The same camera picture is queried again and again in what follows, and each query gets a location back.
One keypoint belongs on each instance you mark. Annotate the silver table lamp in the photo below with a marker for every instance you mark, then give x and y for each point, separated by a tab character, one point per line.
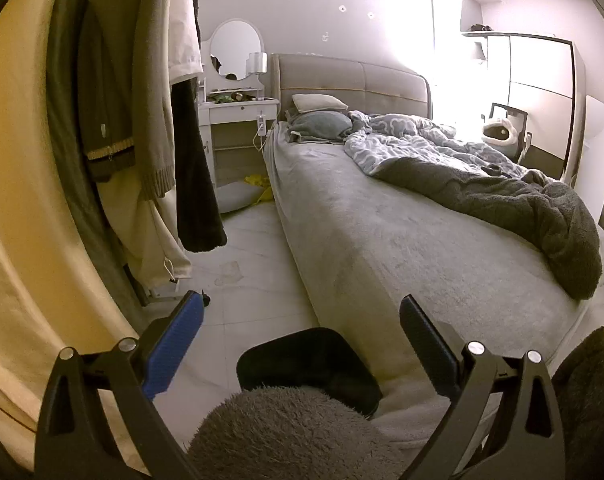
257	62

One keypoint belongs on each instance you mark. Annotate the white t-shirt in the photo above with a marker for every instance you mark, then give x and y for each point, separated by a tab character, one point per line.
185	25

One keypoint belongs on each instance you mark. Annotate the white wardrobe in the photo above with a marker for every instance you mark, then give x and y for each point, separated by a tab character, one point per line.
537	85

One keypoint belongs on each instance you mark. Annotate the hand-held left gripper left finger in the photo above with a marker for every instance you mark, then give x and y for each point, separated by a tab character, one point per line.
174	345

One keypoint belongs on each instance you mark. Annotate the dark jacket with striped hem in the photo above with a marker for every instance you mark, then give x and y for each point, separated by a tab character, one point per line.
106	110

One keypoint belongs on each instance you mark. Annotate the beige long garment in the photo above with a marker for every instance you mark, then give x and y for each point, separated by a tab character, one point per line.
151	240

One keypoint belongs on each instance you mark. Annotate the dark long coat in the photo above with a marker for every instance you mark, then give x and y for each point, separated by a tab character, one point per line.
199	180

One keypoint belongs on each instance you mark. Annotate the yellow plastic bag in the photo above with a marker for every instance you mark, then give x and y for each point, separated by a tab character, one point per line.
259	187

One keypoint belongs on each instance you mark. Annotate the bed with grey sheet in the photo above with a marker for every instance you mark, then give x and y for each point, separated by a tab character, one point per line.
382	260

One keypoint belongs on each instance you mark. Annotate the hanging clothes on rack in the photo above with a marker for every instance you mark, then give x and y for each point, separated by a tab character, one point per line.
61	110

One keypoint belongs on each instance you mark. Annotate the round vanity mirror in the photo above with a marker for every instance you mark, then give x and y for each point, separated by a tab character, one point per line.
234	47

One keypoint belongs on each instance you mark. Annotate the beige pillow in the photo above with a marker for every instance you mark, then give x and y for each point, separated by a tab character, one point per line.
319	102

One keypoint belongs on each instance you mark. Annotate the blue patterned duvet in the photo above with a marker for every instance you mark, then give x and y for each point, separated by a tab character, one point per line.
412	142

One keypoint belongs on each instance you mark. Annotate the grey fuzzy blanket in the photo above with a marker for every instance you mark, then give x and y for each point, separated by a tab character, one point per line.
522	205

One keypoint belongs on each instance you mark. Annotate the dark items on shelf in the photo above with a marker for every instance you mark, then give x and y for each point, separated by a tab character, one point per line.
479	26

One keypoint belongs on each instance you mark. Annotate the grey green pillow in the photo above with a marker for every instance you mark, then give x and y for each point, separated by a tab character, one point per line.
322	126

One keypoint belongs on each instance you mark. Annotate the white clothes rack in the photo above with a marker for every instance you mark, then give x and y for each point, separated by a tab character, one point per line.
157	292

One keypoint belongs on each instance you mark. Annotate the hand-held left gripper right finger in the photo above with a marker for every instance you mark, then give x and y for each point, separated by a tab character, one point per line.
429	350

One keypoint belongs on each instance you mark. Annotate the grey cushioned stool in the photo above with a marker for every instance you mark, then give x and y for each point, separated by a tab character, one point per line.
234	196

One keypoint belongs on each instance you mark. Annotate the yellow curtain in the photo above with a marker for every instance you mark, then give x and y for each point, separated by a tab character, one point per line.
16	210

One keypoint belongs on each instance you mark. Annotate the white cat bed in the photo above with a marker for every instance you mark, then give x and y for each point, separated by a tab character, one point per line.
499	132

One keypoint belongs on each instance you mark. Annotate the dark fuzzy clothing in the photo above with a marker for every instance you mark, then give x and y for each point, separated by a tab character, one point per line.
594	400

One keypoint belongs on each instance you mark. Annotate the white vanity table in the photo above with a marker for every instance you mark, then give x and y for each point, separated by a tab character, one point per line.
231	150

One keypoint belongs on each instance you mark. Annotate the grey fuzzy clothing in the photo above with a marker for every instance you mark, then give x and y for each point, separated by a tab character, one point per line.
292	435

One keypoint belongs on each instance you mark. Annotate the olive knitted cardigan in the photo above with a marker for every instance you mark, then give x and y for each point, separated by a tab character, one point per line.
156	110

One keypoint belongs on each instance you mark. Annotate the black trash bin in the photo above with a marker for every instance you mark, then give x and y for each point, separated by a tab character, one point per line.
307	365

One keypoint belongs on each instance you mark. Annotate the grey padded headboard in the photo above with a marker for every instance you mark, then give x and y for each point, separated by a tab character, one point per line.
342	77

